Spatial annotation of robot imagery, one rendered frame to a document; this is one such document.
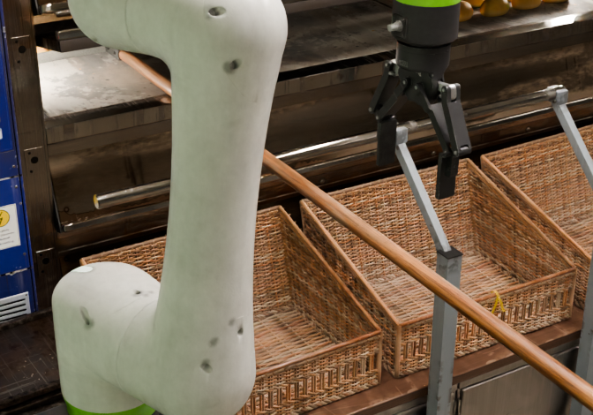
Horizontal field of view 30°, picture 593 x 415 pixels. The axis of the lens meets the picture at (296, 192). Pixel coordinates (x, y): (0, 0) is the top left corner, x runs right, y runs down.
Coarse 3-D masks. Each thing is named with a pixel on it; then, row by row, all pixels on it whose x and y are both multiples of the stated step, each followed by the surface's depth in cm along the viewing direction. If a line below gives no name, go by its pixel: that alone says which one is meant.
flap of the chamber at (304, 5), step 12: (312, 0) 252; (324, 0) 253; (336, 0) 255; (348, 0) 256; (360, 0) 258; (288, 12) 249; (36, 36) 238; (48, 36) 234; (48, 48) 232; (60, 48) 225; (72, 48) 226; (84, 48) 228
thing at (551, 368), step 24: (144, 72) 273; (288, 168) 222; (312, 192) 213; (336, 216) 206; (384, 240) 196; (408, 264) 189; (432, 288) 184; (456, 288) 182; (480, 312) 175; (504, 336) 170; (528, 360) 166; (552, 360) 163; (576, 384) 159
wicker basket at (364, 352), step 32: (256, 224) 282; (288, 224) 282; (96, 256) 261; (128, 256) 266; (160, 256) 270; (288, 256) 287; (320, 256) 272; (256, 288) 285; (288, 288) 290; (320, 288) 276; (256, 320) 284; (288, 320) 285; (320, 320) 280; (352, 320) 265; (256, 352) 272; (288, 352) 272; (320, 352) 247; (352, 352) 253; (256, 384) 241; (288, 384) 246; (320, 384) 251; (352, 384) 257
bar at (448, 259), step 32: (544, 96) 269; (416, 128) 252; (576, 128) 270; (288, 160) 237; (128, 192) 220; (160, 192) 224; (416, 192) 248; (448, 256) 241; (448, 320) 249; (448, 352) 253; (448, 384) 257
